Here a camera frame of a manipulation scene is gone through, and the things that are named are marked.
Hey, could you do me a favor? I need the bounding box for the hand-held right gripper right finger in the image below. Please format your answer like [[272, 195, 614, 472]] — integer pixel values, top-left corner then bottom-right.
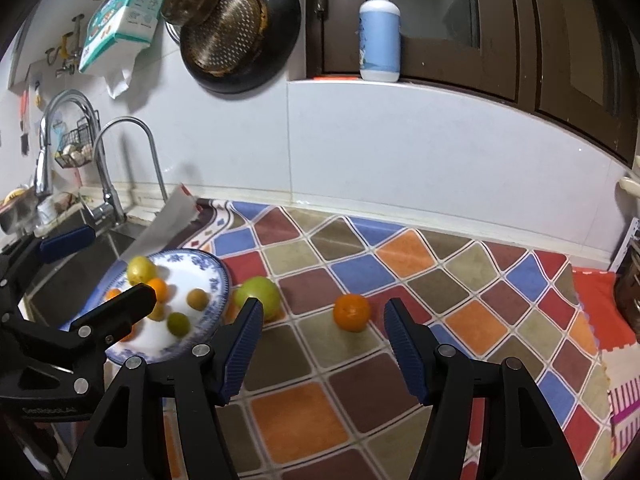
[[383, 297, 583, 480]]

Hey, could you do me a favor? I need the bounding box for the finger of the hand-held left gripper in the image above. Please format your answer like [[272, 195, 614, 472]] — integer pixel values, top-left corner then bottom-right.
[[0, 225, 97, 286], [67, 283, 159, 357]]

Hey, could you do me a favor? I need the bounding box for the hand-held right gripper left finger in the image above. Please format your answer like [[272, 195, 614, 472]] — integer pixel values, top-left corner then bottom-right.
[[65, 297, 265, 480]]

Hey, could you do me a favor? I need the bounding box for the yellow-green apple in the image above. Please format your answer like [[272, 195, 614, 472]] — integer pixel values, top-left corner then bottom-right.
[[126, 256, 157, 285]]

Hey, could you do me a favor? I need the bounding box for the blue rimmed white plate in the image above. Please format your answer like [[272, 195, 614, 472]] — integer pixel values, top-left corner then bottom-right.
[[60, 248, 232, 366]]

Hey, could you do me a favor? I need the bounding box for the green apple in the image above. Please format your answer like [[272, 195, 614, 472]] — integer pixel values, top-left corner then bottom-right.
[[234, 276, 282, 322]]

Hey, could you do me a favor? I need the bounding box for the green tangerine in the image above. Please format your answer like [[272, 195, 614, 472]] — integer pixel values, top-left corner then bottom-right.
[[166, 312, 191, 337]]

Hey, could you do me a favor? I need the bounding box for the stainless steel sink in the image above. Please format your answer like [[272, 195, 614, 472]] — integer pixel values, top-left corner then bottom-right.
[[20, 210, 151, 333]]

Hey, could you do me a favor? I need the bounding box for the chrome pull-down faucet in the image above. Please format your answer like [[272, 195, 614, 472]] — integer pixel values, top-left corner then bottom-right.
[[34, 89, 127, 227]]

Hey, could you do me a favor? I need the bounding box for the white plastic sheet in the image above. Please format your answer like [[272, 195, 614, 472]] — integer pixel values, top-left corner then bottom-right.
[[120, 183, 199, 267]]

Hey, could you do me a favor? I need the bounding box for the colourful diamond pattern mat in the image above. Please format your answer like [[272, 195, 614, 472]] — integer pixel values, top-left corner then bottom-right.
[[160, 200, 617, 480]]

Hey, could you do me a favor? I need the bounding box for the thin gooseneck faucet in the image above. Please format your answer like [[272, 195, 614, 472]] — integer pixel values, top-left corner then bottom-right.
[[92, 116, 169, 203]]

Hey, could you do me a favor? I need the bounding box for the red foam mat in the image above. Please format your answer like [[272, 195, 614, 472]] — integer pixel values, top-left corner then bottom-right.
[[570, 267, 640, 356]]

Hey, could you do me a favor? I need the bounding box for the green white tissue pack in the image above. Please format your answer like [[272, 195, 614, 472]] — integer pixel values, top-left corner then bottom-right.
[[78, 0, 174, 100]]

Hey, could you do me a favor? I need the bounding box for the striped colourful mat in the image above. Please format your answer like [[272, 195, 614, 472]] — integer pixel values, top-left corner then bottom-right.
[[602, 342, 640, 480]]

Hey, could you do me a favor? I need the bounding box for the small brass saucepan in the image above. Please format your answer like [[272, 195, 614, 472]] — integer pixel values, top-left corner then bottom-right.
[[160, 0, 222, 26]]

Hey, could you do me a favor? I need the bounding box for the brass colander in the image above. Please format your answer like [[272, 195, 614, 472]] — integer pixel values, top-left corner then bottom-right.
[[182, 0, 267, 79]]

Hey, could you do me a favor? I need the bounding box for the black frying pan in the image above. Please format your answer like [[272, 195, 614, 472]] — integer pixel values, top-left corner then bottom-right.
[[178, 0, 303, 95]]

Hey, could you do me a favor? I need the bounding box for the white blue pump bottle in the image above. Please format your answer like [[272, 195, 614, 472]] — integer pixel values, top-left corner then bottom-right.
[[357, 0, 403, 83]]

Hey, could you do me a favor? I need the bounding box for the black wire basket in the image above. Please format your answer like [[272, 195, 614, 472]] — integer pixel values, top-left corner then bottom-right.
[[54, 116, 99, 169]]

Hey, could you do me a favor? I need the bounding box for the dark wooden window frame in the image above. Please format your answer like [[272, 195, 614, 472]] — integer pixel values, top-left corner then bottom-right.
[[305, 0, 640, 167]]

